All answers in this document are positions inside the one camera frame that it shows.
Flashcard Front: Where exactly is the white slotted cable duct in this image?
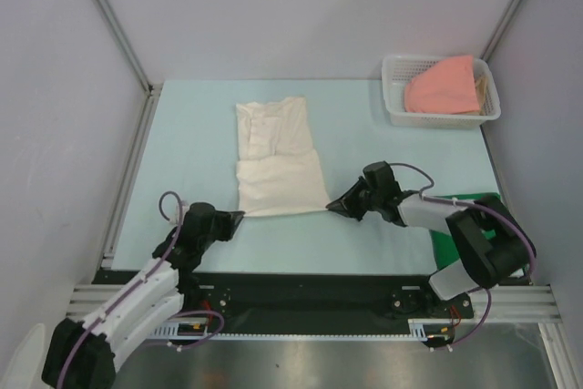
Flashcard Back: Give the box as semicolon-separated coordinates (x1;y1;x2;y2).
148;320;212;341

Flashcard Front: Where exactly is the left aluminium corner post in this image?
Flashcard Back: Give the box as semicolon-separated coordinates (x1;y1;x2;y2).
67;0;161;97

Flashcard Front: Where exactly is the green folded t shirt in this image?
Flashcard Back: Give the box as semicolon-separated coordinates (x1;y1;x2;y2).
429;190;523;277

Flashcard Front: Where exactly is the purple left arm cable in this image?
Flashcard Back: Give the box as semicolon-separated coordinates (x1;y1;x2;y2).
54;190;227;389

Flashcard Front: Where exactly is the aluminium corner post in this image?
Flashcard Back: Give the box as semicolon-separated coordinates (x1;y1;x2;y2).
480;0;555;62
67;0;161;97

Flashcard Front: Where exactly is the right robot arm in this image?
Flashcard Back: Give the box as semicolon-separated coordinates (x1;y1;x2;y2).
326;161;537;317

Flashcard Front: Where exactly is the white plastic basket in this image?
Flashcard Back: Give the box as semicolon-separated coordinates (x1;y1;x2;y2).
382;55;501;129

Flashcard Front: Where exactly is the beige t shirt in basket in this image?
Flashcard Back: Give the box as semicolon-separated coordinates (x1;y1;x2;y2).
475;75;488;116

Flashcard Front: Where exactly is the cream white t shirt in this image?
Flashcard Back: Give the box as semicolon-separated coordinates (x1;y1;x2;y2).
236;97;330;217

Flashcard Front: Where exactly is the pink t shirt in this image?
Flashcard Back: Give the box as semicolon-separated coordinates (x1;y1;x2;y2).
404;56;479;115

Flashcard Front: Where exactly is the right aluminium corner post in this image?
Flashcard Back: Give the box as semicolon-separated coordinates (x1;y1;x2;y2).
480;0;555;62

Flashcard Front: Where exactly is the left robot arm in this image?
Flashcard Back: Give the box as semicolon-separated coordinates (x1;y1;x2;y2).
41;202;244;388

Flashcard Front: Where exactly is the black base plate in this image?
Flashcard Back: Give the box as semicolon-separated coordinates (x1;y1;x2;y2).
93;270;532;317

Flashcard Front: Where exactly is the aluminium frame rail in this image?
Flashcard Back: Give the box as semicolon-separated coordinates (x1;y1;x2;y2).
66;284;561;323

